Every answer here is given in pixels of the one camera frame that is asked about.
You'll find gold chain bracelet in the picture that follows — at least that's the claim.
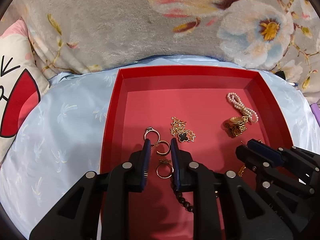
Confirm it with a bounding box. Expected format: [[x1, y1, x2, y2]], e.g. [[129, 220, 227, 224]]
[[237, 139, 264, 178]]

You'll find dark bead bracelet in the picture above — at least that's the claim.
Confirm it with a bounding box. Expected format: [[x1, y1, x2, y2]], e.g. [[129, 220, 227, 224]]
[[170, 182, 194, 214]]

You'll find red stone gold ring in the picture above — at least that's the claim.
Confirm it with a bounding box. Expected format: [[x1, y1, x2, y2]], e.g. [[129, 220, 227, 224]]
[[156, 158, 175, 179]]

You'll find gold hoop earring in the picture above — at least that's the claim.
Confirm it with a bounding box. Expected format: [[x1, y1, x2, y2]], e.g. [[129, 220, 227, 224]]
[[153, 140, 171, 157]]

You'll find black clover gold necklace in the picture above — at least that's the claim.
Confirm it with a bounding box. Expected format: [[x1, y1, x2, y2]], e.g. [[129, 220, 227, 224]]
[[170, 116, 197, 143]]

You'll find silver diamond ring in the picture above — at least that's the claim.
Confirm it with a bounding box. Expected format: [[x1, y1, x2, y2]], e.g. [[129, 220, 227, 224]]
[[143, 126, 161, 147]]

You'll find gold wristwatch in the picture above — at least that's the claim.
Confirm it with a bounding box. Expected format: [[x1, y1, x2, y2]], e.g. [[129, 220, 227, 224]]
[[223, 116, 248, 138]]

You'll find red jewelry tray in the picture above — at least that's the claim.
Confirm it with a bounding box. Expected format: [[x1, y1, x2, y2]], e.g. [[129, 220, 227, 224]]
[[99, 65, 294, 240]]

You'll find purple box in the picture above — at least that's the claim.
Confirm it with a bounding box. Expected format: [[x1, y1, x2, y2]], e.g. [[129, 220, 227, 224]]
[[310, 103, 320, 126]]

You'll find blue pen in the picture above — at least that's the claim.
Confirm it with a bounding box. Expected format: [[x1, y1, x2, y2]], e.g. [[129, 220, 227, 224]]
[[288, 82, 298, 87]]

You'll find light blue patterned cloth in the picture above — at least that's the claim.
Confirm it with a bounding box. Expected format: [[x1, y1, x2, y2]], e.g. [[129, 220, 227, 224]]
[[1, 55, 319, 239]]

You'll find white cat face pillow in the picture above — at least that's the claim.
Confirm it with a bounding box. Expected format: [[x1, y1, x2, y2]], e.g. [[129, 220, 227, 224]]
[[0, 20, 49, 160]]

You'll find grey floral blanket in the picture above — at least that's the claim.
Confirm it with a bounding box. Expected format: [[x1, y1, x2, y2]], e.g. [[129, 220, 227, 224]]
[[1, 0, 319, 103]]

